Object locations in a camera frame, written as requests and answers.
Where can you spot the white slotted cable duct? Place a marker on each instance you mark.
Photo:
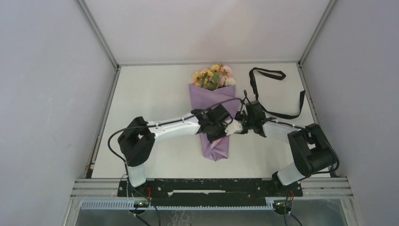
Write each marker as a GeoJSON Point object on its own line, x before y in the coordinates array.
{"type": "Point", "coordinates": [129, 205]}

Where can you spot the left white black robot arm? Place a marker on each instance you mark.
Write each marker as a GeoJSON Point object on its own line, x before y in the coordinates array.
{"type": "Point", "coordinates": [138, 138]}

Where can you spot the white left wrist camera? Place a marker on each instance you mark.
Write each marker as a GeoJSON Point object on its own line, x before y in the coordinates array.
{"type": "Point", "coordinates": [233, 127]}

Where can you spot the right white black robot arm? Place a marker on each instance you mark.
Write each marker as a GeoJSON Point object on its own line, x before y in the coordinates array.
{"type": "Point", "coordinates": [312, 153]}

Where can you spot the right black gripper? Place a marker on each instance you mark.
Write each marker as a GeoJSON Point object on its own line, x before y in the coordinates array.
{"type": "Point", "coordinates": [242, 113]}

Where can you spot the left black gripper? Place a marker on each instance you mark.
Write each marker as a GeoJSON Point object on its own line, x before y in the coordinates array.
{"type": "Point", "coordinates": [211, 139]}

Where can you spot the purple pink wrapping paper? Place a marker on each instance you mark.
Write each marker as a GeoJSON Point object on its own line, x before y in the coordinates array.
{"type": "Point", "coordinates": [204, 99]}

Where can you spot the pink bud fake flower stem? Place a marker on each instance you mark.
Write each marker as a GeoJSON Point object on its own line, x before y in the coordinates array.
{"type": "Point", "coordinates": [224, 72]}

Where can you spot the black ribbon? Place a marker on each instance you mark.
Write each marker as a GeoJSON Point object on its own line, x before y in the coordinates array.
{"type": "Point", "coordinates": [281, 94]}

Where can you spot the right circuit board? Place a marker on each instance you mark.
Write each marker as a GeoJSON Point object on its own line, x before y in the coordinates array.
{"type": "Point", "coordinates": [282, 205]}

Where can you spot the white fake flower stem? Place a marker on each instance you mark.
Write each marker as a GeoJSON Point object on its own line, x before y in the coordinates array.
{"type": "Point", "coordinates": [229, 82]}

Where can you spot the left green circuit board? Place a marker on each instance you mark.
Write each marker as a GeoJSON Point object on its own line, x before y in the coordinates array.
{"type": "Point", "coordinates": [141, 205]}

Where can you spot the yellow fake flower stem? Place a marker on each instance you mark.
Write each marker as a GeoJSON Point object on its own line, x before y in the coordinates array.
{"type": "Point", "coordinates": [210, 80]}

